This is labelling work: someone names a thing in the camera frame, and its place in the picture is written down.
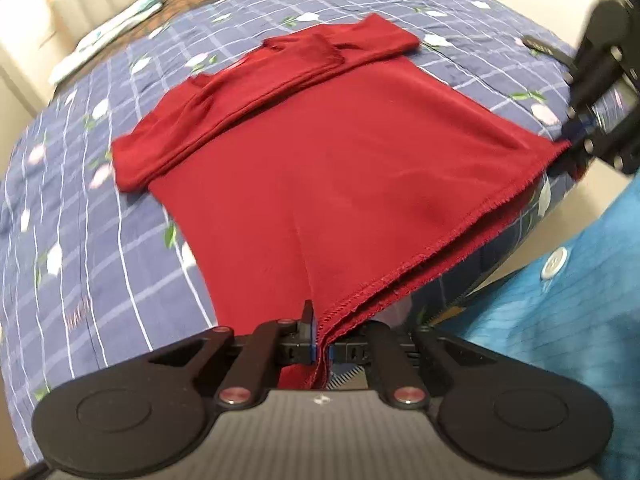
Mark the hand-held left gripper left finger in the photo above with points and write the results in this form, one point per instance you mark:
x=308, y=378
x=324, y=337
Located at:
x=306, y=345

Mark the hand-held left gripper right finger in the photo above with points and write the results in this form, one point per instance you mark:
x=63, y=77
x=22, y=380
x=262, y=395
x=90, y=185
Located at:
x=350, y=352

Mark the grey padded headboard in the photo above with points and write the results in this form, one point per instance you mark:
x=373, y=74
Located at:
x=80, y=0

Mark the black remote control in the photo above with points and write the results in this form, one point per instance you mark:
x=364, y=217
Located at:
x=545, y=47

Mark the person's blue garment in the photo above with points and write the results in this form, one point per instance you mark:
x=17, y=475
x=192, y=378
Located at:
x=560, y=350

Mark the light blue printed pillow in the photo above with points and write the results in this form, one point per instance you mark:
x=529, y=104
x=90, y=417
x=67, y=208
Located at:
x=110, y=30

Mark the blue checked floral quilt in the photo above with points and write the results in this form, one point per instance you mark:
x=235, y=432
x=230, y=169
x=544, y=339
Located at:
x=75, y=240

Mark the red long-sleeve shirt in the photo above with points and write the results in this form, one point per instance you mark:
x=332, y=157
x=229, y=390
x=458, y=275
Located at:
x=325, y=160

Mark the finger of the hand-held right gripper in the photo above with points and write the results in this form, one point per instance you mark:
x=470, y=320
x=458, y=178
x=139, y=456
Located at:
x=592, y=85
x=620, y=135

